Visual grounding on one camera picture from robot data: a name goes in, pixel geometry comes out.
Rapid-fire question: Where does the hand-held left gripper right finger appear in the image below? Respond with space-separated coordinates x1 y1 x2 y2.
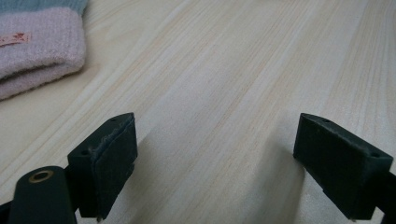
292 112 394 222

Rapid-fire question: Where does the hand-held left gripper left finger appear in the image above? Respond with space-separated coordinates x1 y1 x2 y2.
67 112 138 222

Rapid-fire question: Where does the grey and pink fingerless glove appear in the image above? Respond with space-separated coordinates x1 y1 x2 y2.
0 0 90 102

